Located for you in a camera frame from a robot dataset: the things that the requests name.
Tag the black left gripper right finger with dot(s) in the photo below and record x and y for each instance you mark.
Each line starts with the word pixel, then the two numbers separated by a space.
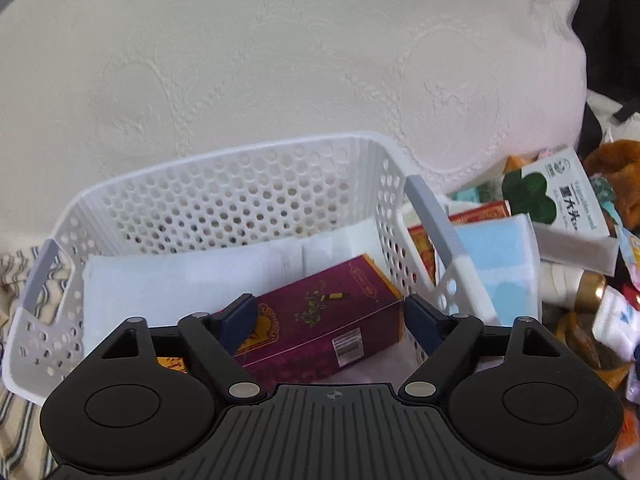
pixel 451 347

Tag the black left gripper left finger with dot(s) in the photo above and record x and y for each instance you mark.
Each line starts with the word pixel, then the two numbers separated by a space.
pixel 212 341

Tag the white mesh cloth pack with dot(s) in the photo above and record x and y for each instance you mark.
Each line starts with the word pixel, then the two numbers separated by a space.
pixel 163 289

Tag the magenta medicine box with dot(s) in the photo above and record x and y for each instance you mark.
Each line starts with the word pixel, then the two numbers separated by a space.
pixel 312 329

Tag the light blue cloth pack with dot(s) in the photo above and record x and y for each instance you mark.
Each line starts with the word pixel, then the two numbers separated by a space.
pixel 506 256

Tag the gold cap bottle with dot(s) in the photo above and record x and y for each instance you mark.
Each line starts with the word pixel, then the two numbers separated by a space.
pixel 570 288

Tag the white perforated plastic basket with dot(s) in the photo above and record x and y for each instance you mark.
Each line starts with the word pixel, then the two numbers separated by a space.
pixel 230 198

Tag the green seed packet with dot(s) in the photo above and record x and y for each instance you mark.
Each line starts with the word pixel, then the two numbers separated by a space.
pixel 556 191

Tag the brown plush toy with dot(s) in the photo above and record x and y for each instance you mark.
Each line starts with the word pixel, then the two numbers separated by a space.
pixel 618 162

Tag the cream embossed pillow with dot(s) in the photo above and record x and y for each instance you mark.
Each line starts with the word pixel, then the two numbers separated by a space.
pixel 91 89

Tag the black backpack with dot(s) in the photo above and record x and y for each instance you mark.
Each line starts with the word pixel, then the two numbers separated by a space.
pixel 609 32

